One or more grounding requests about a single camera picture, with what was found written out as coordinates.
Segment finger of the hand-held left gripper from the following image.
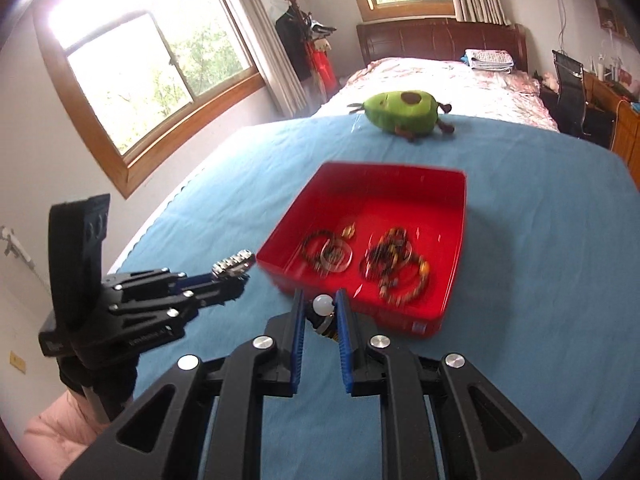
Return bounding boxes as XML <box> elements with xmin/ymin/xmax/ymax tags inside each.
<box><xmin>112</xmin><ymin>275</ymin><xmax>249</xmax><ymax>320</ymax></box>
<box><xmin>102</xmin><ymin>268</ymin><xmax>222</xmax><ymax>295</ymax></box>

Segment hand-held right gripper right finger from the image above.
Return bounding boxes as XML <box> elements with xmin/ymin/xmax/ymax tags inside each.
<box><xmin>335</xmin><ymin>288</ymin><xmax>583</xmax><ymax>480</ymax></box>

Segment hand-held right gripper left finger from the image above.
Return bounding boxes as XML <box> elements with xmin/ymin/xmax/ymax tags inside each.
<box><xmin>60</xmin><ymin>288</ymin><xmax>307</xmax><ymax>480</ymax></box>

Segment silver link bracelet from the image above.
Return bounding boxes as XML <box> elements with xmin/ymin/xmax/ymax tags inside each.
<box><xmin>211</xmin><ymin>249</ymin><xmax>257</xmax><ymax>278</ymax></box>

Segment white pearl bead ring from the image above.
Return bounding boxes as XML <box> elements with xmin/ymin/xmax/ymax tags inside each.
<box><xmin>306</xmin><ymin>295</ymin><xmax>341</xmax><ymax>343</ymax></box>

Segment brown bead bracelet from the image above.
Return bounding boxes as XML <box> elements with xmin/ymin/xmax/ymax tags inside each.
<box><xmin>378</xmin><ymin>255</ymin><xmax>432</xmax><ymax>306</ymax></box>

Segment multicolour bead bracelet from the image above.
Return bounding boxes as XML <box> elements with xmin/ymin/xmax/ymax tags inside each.
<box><xmin>367</xmin><ymin>227</ymin><xmax>415</xmax><ymax>281</ymax></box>

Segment red plastic tray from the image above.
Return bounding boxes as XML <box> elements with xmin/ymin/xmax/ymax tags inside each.
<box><xmin>256</xmin><ymin>161</ymin><xmax>468</xmax><ymax>337</ymax></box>

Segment person's left forearm pink sleeve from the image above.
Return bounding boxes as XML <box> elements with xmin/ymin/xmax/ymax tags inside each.
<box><xmin>22</xmin><ymin>390</ymin><xmax>108</xmax><ymax>480</ymax></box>

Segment person's left hand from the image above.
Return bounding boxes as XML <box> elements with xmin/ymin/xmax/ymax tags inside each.
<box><xmin>59</xmin><ymin>352</ymin><xmax>140</xmax><ymax>411</ymax></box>

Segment clear glass bangle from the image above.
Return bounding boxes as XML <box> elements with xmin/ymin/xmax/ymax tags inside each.
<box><xmin>320</xmin><ymin>240</ymin><xmax>354</xmax><ymax>274</ymax></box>

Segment blue blanket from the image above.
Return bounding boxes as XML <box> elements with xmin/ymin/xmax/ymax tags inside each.
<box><xmin>107</xmin><ymin>114</ymin><xmax>640</xmax><ymax>480</ymax></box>

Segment green avocado plush toy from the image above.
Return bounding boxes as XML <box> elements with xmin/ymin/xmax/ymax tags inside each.
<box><xmin>348</xmin><ymin>90</ymin><xmax>456</xmax><ymax>143</ymax></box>

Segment red hanging garment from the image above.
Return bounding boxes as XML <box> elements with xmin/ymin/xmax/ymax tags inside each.
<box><xmin>312</xmin><ymin>50</ymin><xmax>337</xmax><ymax>96</ymax></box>

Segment striped side window curtain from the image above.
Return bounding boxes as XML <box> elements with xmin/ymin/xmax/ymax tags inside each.
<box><xmin>215</xmin><ymin>0</ymin><xmax>313</xmax><ymax>118</ymax></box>

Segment coat rack with clothes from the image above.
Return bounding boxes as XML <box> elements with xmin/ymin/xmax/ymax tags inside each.
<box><xmin>275</xmin><ymin>0</ymin><xmax>338</xmax><ymax>96</ymax></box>

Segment pink floral bedsheet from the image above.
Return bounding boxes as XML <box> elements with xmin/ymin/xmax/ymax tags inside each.
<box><xmin>310</xmin><ymin>57</ymin><xmax>561</xmax><ymax>133</ymax></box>

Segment dark wooden headboard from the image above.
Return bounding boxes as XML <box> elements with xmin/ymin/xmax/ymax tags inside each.
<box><xmin>356</xmin><ymin>22</ymin><xmax>528</xmax><ymax>73</ymax></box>

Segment folded towels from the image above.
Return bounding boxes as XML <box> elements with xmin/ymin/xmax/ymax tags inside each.
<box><xmin>461</xmin><ymin>49</ymin><xmax>516</xmax><ymax>75</ymax></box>

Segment black office chair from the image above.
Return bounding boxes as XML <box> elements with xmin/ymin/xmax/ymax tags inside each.
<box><xmin>540</xmin><ymin>50</ymin><xmax>616</xmax><ymax>148</ymax></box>

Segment wooden desk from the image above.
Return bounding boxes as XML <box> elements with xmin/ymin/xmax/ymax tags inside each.
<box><xmin>582</xmin><ymin>70</ymin><xmax>640</xmax><ymax>171</ymax></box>

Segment white wall pipe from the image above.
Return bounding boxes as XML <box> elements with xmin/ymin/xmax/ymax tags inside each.
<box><xmin>0</xmin><ymin>225</ymin><xmax>36</xmax><ymax>271</ymax></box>

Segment dark bead bracelet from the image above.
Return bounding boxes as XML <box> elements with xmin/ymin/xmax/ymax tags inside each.
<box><xmin>301</xmin><ymin>230</ymin><xmax>341</xmax><ymax>271</ymax></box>

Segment large wooden frame window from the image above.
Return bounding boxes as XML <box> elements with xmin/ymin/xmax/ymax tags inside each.
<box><xmin>32</xmin><ymin>0</ymin><xmax>266</xmax><ymax>198</ymax></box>

